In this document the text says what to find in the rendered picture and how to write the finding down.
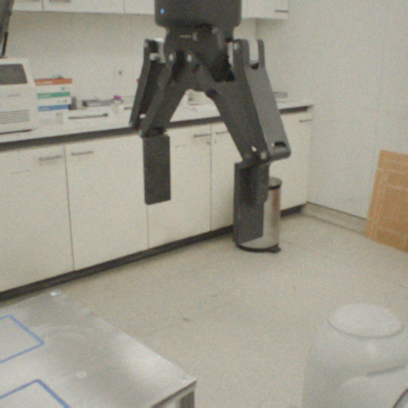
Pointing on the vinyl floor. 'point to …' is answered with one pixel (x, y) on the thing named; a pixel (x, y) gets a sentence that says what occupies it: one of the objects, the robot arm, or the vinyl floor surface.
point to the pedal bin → (272, 209)
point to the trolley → (81, 361)
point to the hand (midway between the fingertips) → (198, 208)
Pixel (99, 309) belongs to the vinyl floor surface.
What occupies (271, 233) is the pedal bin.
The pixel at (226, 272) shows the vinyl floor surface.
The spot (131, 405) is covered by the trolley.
